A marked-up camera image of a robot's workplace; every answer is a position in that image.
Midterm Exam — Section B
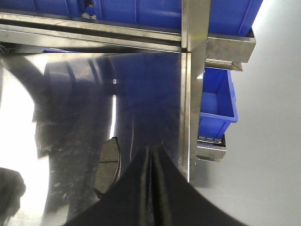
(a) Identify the stainless steel rack frame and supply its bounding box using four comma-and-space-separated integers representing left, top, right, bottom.
0, 0, 256, 179

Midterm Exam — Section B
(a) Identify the blue plastic bin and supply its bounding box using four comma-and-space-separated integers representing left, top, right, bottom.
93, 0, 262, 36
33, 0, 85, 17

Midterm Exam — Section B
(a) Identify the blue plastic bin right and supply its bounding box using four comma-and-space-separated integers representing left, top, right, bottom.
93, 0, 262, 36

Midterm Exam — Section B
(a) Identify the small blue bin lower shelf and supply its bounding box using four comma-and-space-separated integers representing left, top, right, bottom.
198, 68, 238, 139

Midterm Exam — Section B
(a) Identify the blue plastic bin left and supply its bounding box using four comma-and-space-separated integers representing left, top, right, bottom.
33, 0, 85, 17

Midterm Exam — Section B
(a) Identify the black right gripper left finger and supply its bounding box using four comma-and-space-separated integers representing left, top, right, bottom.
65, 146, 154, 226

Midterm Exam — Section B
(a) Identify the grey brake pad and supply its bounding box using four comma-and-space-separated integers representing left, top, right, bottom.
94, 137, 121, 199

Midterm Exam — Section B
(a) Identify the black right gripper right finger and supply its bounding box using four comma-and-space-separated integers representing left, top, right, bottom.
150, 145, 243, 226

